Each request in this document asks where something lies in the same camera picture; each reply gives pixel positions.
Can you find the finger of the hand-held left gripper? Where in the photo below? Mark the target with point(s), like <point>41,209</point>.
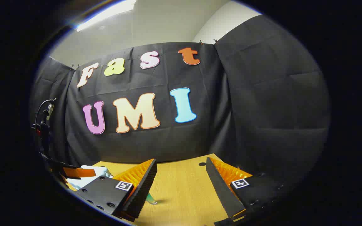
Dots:
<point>77,172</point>

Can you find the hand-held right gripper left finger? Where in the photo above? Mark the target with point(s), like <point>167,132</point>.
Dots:
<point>143,191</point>

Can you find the black backdrop cloth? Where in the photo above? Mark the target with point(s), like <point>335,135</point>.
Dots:
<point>262,94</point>

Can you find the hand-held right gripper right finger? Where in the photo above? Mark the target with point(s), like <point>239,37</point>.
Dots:
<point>223,191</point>

